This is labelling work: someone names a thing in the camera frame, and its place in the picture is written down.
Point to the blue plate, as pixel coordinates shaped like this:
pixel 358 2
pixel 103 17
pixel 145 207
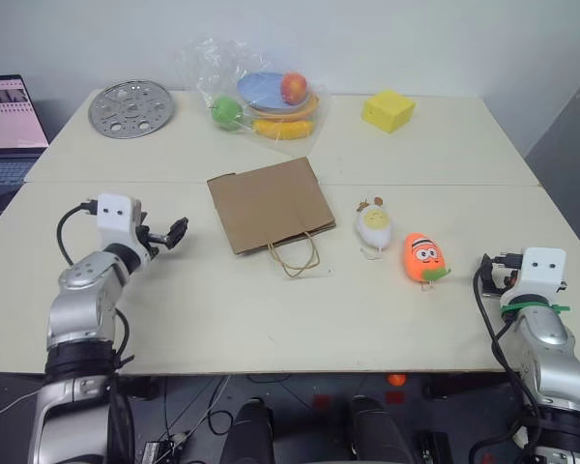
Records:
pixel 263 91

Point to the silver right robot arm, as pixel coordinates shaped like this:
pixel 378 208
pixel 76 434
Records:
pixel 548 357

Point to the dark rounded shape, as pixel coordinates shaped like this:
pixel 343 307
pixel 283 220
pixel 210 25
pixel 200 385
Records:
pixel 249 430
pixel 374 427

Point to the yellow cheese block toy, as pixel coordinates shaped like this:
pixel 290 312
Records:
pixel 387 110

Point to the red apple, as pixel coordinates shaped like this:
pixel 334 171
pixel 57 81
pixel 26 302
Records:
pixel 294 87

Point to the clear plastic bag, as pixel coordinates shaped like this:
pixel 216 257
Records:
pixel 251 92

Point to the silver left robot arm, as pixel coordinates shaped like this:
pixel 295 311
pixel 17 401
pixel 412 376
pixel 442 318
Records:
pixel 79 309

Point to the white plush toy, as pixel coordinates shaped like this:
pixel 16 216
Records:
pixel 376 224

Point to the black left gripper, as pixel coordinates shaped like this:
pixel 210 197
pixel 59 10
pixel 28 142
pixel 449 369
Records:
pixel 144 238

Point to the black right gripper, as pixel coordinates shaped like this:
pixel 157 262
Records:
pixel 498 281

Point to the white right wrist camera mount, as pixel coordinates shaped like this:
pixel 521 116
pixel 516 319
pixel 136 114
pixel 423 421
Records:
pixel 541 271

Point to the small orange ball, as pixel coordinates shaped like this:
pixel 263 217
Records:
pixel 396 379

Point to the brown paper bag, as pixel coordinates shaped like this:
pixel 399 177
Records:
pixel 270 205

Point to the round perforated metal steamer plate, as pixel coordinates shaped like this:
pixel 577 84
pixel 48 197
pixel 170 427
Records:
pixel 131 110

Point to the yellow bowl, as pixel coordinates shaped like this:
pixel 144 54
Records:
pixel 290 113

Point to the orange plush toy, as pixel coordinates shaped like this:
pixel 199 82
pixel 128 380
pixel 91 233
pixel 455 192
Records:
pixel 423 256

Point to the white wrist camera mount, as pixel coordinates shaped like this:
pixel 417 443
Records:
pixel 541 271
pixel 117 216

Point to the green zip tie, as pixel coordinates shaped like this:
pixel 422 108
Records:
pixel 536 304

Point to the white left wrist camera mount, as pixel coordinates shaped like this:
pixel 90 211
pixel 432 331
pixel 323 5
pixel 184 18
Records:
pixel 117 216

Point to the grey laptop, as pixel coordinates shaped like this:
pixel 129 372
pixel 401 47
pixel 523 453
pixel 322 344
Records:
pixel 5 130

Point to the green apple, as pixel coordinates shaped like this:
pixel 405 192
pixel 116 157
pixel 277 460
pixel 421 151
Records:
pixel 226 111

